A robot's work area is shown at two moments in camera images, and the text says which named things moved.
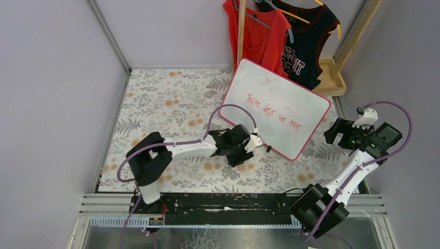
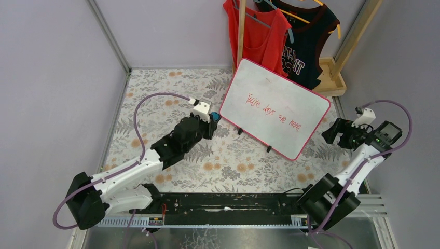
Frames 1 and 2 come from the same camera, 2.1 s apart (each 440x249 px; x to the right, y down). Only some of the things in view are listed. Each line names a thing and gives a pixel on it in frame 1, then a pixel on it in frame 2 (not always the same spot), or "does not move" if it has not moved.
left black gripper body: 238,144 -> 210,126
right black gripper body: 342,132 does not move
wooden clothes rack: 331,82 does not move
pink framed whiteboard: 287,113 does not move
